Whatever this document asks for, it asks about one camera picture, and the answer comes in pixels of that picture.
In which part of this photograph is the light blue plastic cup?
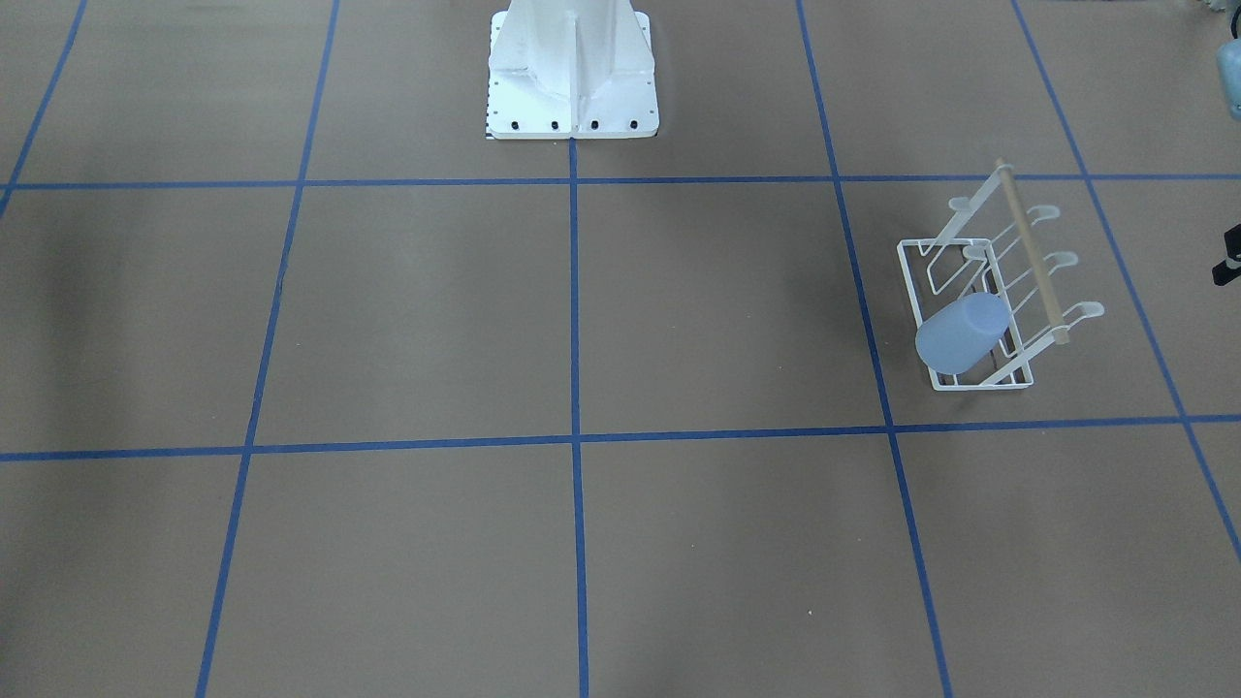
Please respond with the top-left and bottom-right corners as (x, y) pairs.
(915, 293), (1010, 375)

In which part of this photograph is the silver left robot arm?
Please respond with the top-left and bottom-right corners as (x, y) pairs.
(1212, 32), (1240, 286)

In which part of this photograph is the white wire cup holder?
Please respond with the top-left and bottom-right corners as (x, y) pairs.
(895, 159), (1104, 392)

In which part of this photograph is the white pedestal column base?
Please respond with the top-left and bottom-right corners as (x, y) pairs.
(485, 1), (660, 142)

